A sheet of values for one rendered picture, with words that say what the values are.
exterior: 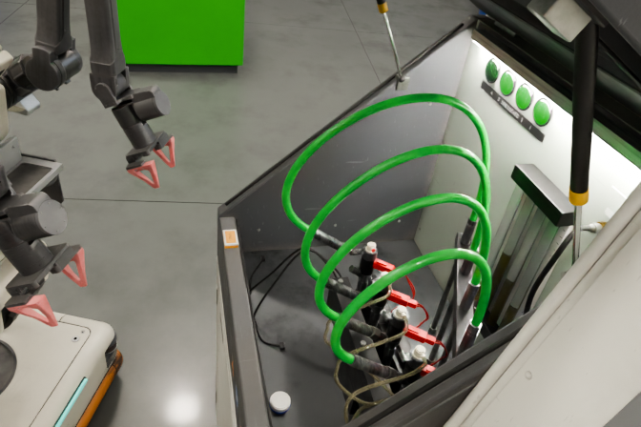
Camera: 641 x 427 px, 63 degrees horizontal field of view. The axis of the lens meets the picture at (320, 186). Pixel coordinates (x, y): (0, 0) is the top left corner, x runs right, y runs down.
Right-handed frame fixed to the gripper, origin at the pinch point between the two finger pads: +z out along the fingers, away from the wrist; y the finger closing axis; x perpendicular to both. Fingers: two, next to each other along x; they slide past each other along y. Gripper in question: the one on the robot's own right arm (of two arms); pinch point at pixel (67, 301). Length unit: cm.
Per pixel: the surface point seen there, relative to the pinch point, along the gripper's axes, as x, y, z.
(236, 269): -20.2, 20.8, 15.6
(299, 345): -29.3, 14.0, 33.6
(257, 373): -29.8, -3.0, 20.4
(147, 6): 131, 302, -13
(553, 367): -77, -19, 5
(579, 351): -80, -19, 3
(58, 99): 189, 238, 16
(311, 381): -32.9, 5.9, 35.4
